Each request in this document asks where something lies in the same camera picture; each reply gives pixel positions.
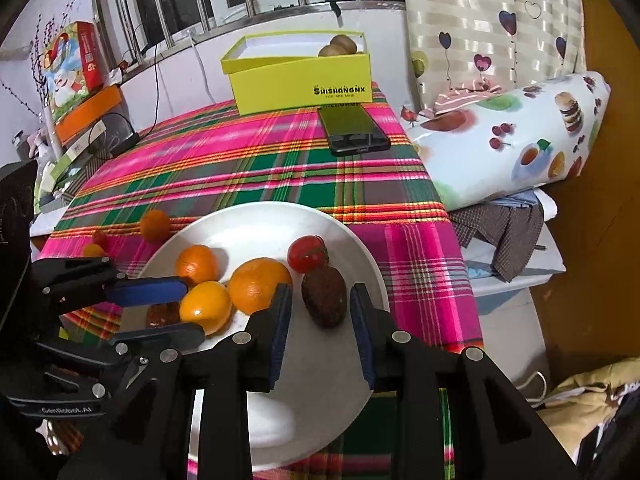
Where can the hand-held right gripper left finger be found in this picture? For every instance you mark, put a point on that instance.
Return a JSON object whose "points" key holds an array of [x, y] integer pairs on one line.
{"points": [[280, 340]]}

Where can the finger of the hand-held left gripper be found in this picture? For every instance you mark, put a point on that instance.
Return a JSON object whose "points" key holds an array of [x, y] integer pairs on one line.
{"points": [[160, 335], [150, 291]]}

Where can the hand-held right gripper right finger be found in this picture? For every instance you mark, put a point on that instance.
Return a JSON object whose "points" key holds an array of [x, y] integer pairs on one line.
{"points": [[361, 340]]}

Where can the dark red dried date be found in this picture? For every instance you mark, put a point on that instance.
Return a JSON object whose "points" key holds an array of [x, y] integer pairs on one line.
{"points": [[325, 296], [162, 314]]}

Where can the white round plate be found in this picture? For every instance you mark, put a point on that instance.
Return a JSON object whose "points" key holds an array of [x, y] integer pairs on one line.
{"points": [[320, 360]]}

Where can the yellow-orange oval citrus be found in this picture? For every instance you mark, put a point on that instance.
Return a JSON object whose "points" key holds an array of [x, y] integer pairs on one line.
{"points": [[92, 251], [205, 307]]}

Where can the small orange tangerine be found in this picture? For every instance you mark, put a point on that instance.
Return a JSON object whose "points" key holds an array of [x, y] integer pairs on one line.
{"points": [[155, 224], [196, 263]]}

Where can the large round orange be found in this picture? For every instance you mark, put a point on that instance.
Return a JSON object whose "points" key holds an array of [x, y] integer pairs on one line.
{"points": [[257, 282]]}

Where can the red cherry tomato with stem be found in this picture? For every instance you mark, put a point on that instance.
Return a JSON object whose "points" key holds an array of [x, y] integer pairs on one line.
{"points": [[306, 253]]}

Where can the black power adapter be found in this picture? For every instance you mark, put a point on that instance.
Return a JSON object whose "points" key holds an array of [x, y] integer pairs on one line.
{"points": [[125, 145]]}

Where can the white green flat box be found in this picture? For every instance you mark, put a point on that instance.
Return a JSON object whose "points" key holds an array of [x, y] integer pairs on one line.
{"points": [[80, 147]]}

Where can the pink green plaid tablecloth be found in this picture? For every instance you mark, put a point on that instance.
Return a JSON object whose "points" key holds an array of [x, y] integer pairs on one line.
{"points": [[250, 160]]}

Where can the brown checked cloth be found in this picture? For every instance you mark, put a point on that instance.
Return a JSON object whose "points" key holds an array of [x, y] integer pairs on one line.
{"points": [[505, 235]]}

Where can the orange flat box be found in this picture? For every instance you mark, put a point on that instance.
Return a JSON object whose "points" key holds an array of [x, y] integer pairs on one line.
{"points": [[90, 112]]}

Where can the black smartphone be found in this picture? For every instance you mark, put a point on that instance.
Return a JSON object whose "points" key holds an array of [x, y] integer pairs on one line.
{"points": [[352, 127]]}

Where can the yellow cloth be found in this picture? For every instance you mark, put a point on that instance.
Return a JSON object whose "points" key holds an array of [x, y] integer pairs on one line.
{"points": [[580, 400]]}

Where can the colourful cartoon gift box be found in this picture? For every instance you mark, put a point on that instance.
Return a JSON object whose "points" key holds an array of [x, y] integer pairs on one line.
{"points": [[70, 70]]}

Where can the white fruit-print pillow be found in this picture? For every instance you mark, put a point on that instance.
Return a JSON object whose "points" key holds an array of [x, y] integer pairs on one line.
{"points": [[500, 150]]}

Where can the yellow cardboard box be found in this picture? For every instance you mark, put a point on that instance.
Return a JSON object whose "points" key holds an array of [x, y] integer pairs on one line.
{"points": [[300, 85]]}

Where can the wooden cabinet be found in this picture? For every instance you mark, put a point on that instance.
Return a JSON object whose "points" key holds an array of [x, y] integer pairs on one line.
{"points": [[600, 210]]}

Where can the brown kiwi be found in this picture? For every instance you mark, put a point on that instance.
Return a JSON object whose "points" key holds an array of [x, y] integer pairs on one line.
{"points": [[345, 43], [329, 51]]}

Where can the beige heart-print curtain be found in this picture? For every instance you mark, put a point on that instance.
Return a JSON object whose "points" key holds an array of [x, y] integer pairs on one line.
{"points": [[475, 20]]}

